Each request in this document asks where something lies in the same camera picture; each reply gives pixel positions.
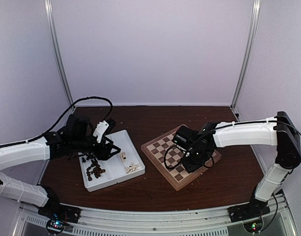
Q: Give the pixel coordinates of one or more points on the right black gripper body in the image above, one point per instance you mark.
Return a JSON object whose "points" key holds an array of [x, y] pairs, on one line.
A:
{"points": [[197, 160]]}

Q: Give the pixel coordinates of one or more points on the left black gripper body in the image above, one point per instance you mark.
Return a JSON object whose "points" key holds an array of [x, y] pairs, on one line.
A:
{"points": [[100, 154]]}

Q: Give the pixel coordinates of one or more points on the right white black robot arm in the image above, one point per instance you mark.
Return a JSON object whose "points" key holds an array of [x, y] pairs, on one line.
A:
{"points": [[278, 131]]}

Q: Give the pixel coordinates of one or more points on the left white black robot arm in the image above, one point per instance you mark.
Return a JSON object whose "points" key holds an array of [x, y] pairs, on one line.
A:
{"points": [[78, 135]]}

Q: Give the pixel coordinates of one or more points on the pile of dark chess pieces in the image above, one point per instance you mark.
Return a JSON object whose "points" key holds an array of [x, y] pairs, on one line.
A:
{"points": [[94, 167]]}

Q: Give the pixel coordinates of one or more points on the wooden chess board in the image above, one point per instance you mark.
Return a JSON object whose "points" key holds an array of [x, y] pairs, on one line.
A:
{"points": [[165, 156]]}

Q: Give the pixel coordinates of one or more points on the pile of light chess pieces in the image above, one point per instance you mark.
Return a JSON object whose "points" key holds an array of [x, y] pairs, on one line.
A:
{"points": [[132, 167]]}

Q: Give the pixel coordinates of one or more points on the left controller board with LEDs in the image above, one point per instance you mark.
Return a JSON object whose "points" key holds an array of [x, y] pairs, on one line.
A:
{"points": [[55, 226]]}

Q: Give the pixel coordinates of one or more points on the controller board with leds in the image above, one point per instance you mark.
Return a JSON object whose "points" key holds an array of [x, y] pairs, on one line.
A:
{"points": [[55, 226], [253, 227]]}

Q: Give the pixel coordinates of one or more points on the right controller board with LEDs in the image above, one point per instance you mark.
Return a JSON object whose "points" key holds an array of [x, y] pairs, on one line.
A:
{"points": [[253, 227]]}

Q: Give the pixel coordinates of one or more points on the white plastic compartment tray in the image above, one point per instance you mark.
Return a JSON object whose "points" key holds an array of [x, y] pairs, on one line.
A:
{"points": [[115, 171]]}

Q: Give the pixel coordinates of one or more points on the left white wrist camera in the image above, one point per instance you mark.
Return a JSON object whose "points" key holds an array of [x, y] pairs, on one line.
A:
{"points": [[102, 128]]}

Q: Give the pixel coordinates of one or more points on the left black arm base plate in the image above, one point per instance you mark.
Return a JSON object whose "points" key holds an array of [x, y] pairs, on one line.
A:
{"points": [[64, 213]]}

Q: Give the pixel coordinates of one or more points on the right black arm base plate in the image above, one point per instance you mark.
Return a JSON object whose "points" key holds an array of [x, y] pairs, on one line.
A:
{"points": [[246, 211]]}

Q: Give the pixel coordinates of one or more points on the front aluminium frame rail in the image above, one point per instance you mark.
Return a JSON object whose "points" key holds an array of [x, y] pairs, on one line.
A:
{"points": [[201, 222]]}

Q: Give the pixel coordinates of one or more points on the right aluminium frame post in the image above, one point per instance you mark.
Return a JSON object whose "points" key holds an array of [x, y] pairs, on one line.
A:
{"points": [[255, 14]]}

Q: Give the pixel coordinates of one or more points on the aluminium frame post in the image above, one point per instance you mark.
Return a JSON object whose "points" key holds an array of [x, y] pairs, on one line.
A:
{"points": [[58, 57], [255, 14]]}

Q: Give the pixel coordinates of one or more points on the left aluminium frame post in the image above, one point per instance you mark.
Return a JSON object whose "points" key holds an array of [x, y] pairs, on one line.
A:
{"points": [[58, 57]]}

